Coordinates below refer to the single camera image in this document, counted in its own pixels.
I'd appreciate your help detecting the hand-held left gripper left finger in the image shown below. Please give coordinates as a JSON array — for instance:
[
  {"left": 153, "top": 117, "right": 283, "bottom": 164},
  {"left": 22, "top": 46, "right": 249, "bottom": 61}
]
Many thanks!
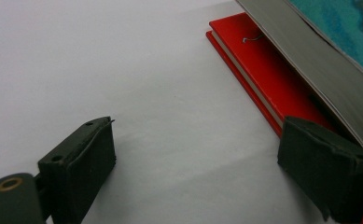
[{"left": 37, "top": 116, "right": 118, "bottom": 224}]

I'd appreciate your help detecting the red hardcover book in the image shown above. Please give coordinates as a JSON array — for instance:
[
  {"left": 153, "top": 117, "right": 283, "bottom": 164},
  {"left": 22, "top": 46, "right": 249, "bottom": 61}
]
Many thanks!
[{"left": 205, "top": 12, "right": 363, "bottom": 224}]

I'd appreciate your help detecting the white table cover board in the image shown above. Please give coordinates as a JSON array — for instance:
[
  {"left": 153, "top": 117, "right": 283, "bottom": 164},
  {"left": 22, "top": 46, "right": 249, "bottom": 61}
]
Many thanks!
[{"left": 0, "top": 0, "right": 363, "bottom": 224}]

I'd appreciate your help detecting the thick colourful picture book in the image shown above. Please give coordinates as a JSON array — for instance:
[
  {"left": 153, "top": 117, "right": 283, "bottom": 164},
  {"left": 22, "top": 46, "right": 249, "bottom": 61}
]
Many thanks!
[{"left": 234, "top": 0, "right": 363, "bottom": 157}]

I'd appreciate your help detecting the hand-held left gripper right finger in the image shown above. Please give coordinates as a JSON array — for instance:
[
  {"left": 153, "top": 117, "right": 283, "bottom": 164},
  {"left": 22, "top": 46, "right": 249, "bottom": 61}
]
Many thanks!
[{"left": 276, "top": 116, "right": 363, "bottom": 224}]

